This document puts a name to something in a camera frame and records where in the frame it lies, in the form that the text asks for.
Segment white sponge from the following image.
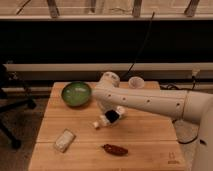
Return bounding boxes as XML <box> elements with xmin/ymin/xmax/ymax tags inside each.
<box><xmin>54</xmin><ymin>129</ymin><xmax>76</xmax><ymax>153</ymax></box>

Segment black hanging cable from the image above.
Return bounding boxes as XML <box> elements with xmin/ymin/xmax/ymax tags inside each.
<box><xmin>120</xmin><ymin>11</ymin><xmax>156</xmax><ymax>82</ymax></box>

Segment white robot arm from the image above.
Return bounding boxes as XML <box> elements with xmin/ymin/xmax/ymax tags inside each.
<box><xmin>93</xmin><ymin>72</ymin><xmax>213</xmax><ymax>171</ymax></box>

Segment green bowl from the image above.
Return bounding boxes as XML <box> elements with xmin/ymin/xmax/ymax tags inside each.
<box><xmin>61</xmin><ymin>81</ymin><xmax>92</xmax><ymax>107</ymax></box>

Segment clear plastic cup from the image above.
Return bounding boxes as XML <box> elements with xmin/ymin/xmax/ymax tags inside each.
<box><xmin>128</xmin><ymin>77</ymin><xmax>145</xmax><ymax>89</ymax></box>

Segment black office chair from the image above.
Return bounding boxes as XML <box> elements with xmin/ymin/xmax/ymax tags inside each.
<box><xmin>0</xmin><ymin>64</ymin><xmax>36</xmax><ymax>149</ymax></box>

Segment white plastic bottle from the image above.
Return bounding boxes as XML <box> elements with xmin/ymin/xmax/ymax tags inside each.
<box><xmin>92</xmin><ymin>106</ymin><xmax>127</xmax><ymax>129</ymax></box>

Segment black eraser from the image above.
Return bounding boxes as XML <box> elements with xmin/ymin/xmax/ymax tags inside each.
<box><xmin>105</xmin><ymin>110</ymin><xmax>119</xmax><ymax>123</ymax></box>

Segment black floor cables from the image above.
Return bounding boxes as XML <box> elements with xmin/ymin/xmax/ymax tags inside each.
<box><xmin>159</xmin><ymin>74</ymin><xmax>201</xmax><ymax>145</ymax></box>

